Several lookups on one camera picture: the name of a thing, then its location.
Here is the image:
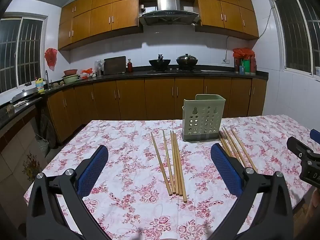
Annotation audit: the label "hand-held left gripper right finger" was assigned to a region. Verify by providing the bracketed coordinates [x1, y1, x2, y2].
[210, 143, 294, 240]

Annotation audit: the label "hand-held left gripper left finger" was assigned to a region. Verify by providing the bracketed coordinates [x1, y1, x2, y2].
[25, 144, 109, 240]

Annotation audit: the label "green perforated utensil holder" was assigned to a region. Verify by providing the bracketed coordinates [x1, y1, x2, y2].
[182, 94, 226, 142]

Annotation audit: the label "pink floral tablecloth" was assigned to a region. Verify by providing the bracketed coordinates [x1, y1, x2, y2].
[24, 114, 320, 240]

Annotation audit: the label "wooden lower kitchen cabinets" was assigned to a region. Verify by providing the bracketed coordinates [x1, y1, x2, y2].
[46, 77, 268, 146]

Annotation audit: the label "green basin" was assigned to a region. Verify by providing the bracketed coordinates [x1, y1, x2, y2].
[62, 74, 81, 84]

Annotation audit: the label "green box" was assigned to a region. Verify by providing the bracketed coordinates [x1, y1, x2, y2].
[241, 58, 251, 75]

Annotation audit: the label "red and white plastic bag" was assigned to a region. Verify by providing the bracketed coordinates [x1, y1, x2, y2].
[80, 68, 94, 79]

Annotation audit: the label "yellow detergent bottle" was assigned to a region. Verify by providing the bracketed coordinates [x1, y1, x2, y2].
[35, 77, 45, 94]

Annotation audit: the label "round metal pan lid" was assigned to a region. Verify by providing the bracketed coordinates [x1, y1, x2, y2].
[10, 89, 41, 104]

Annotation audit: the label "clear plastic bag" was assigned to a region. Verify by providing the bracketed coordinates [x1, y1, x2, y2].
[94, 60, 105, 77]

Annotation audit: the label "black kitchen countertop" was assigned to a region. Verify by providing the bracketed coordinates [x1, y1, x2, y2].
[0, 69, 269, 130]

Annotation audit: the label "dark wooden cutting board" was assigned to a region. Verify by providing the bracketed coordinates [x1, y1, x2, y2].
[103, 56, 127, 76]

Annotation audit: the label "red plastic bag over bottles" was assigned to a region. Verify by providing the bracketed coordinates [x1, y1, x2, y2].
[232, 47, 256, 59]

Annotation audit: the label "gas stove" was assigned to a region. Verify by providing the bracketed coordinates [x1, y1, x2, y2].
[147, 67, 202, 74]

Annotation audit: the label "dark pot with lid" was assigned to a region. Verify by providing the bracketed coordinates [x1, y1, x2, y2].
[176, 53, 198, 70]

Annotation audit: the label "black wok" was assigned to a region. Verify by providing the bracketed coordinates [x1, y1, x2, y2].
[149, 54, 172, 71]

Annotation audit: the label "barred window with small panes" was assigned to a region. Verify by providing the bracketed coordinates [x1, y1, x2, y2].
[0, 17, 47, 93]

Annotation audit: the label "steel range hood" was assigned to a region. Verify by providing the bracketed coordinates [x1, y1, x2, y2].
[138, 0, 201, 26]

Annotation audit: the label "barred window with white frame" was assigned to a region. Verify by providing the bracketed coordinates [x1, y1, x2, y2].
[268, 0, 320, 78]

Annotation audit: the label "grey wall cable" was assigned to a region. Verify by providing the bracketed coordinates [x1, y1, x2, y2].
[226, 7, 274, 60]

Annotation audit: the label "red plastic bag on wall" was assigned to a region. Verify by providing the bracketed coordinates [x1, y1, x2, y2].
[44, 48, 58, 71]

